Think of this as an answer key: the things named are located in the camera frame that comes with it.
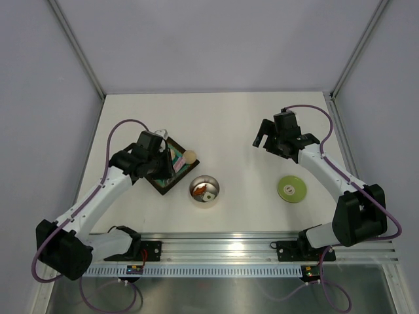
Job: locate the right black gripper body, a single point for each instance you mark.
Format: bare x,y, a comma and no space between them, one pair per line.
273,143

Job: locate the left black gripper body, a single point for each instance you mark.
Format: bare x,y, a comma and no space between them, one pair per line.
160,165

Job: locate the pink metal tongs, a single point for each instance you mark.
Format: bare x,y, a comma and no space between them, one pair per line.
180,162

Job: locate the beige bun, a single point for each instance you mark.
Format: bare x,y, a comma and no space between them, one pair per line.
173,154
189,157

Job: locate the green round lid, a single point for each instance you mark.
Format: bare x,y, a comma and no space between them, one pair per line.
292,189

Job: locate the orange shrimp piece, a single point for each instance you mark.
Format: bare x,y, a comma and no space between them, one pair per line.
199,190

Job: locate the steel round bowl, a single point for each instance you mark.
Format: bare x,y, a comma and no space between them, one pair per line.
213,186

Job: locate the sushi roll piece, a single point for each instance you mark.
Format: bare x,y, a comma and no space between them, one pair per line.
208,197

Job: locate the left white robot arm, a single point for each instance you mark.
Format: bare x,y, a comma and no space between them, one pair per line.
66,244

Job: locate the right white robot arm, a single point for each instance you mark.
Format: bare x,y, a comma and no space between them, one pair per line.
359,213

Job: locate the black teal lunch tray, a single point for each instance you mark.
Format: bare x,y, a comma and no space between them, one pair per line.
165,185

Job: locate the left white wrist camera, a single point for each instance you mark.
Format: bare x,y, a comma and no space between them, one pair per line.
162,133

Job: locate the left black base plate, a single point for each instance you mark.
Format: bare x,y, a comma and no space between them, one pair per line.
150,251

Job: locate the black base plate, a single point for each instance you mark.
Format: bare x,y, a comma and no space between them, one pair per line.
150,251
290,251

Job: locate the aluminium mounting rail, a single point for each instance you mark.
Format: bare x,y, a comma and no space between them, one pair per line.
254,248

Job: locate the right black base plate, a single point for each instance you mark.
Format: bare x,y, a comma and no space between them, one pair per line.
290,251

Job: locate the white slotted cable duct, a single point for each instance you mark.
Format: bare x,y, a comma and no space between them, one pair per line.
204,271

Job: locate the right aluminium frame post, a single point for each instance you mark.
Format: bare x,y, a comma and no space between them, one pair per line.
360,46

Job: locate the aluminium frame post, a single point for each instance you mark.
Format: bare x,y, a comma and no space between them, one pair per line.
360,46
75,45

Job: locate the left aluminium frame post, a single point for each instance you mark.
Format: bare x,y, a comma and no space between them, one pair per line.
75,45

